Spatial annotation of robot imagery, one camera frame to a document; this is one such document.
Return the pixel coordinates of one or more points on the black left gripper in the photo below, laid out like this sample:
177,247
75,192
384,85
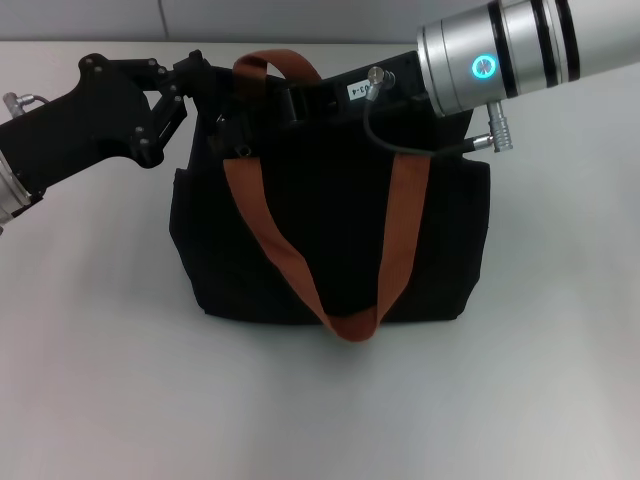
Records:
75,130

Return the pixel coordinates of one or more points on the silver zipper pull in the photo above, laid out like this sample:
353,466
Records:
220,119

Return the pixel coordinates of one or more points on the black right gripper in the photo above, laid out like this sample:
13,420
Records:
390,92

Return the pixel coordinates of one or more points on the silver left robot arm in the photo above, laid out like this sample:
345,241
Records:
10,197

